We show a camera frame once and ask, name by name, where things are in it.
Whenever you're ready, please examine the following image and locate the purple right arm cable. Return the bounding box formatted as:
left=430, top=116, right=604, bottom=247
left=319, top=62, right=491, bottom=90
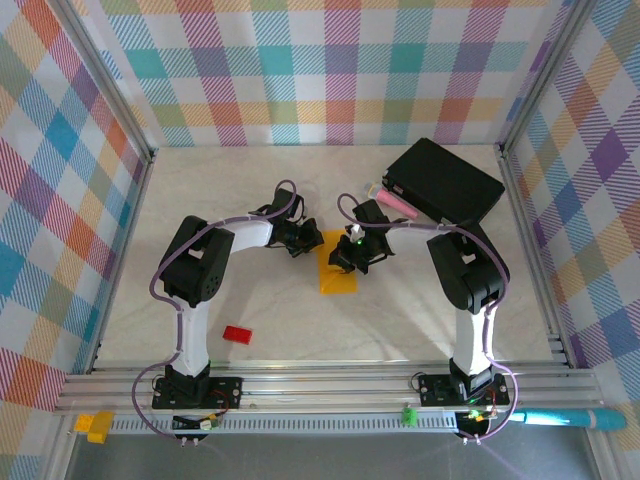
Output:
left=337, top=193, right=522, bottom=444

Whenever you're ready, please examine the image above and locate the teal marker pen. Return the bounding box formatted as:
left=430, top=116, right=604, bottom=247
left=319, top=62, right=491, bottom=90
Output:
left=514, top=407, right=627, bottom=434

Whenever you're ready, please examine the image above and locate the yellow toy brick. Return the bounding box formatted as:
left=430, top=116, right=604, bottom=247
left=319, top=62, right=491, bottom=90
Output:
left=74, top=410, right=115, bottom=444

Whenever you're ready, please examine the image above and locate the black hard case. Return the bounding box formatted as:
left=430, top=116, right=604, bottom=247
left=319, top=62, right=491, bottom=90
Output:
left=380, top=138, right=506, bottom=227

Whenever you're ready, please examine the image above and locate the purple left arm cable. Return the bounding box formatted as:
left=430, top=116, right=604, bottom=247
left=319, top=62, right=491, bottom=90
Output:
left=130, top=178, right=301, bottom=444

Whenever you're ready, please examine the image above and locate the small circuit board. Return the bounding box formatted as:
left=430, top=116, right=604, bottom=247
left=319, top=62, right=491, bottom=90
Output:
left=172, top=412, right=225, bottom=432
left=457, top=407, right=497, bottom=424

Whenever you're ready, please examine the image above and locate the grey slotted cable duct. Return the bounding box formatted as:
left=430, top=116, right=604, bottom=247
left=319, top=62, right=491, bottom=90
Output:
left=107, top=415, right=461, bottom=435

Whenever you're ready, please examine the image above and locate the red toy brick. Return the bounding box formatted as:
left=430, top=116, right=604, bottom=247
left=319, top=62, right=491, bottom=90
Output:
left=222, top=325, right=255, bottom=346

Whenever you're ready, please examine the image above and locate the yellow-orange cloth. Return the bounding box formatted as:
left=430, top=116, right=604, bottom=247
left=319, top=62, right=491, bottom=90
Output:
left=317, top=229, right=360, bottom=296

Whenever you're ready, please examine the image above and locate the pink toy microphone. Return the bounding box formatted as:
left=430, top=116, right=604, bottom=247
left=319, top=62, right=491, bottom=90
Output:
left=366, top=182, right=419, bottom=220

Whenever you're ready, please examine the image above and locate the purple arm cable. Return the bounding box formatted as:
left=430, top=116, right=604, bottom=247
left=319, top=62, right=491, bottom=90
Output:
left=337, top=193, right=522, bottom=444
left=130, top=178, right=301, bottom=444

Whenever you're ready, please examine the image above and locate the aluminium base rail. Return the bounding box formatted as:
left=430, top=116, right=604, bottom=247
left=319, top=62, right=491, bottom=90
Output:
left=54, top=367, right=606, bottom=416

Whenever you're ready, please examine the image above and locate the aluminium frame post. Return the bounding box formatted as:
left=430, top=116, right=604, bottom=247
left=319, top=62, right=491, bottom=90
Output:
left=47, top=0, right=157, bottom=166
left=497, top=0, right=594, bottom=156

